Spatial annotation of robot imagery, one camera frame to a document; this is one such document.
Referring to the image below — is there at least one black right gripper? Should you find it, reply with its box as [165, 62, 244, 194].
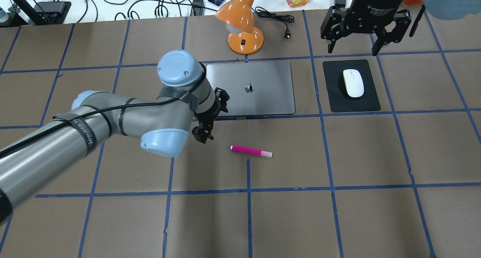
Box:
[320, 0, 411, 56]

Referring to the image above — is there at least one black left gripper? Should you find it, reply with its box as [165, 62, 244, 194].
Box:
[191, 87, 230, 144]

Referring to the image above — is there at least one pink marker pen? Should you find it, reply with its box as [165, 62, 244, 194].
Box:
[230, 145, 273, 158]

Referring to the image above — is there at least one white computer mouse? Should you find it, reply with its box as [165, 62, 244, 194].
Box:
[342, 69, 365, 98]

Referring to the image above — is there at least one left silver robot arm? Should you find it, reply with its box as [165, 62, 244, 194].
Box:
[0, 50, 230, 224]

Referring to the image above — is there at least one black mousepad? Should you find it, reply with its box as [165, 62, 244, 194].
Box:
[322, 59, 380, 113]

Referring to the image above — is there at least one silver closed laptop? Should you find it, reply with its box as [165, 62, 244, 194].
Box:
[206, 61, 295, 117]

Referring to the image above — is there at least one orange desk lamp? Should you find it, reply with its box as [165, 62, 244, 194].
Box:
[215, 0, 264, 55]

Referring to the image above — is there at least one black lamp power cord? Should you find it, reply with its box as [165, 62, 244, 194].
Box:
[254, 7, 295, 40]

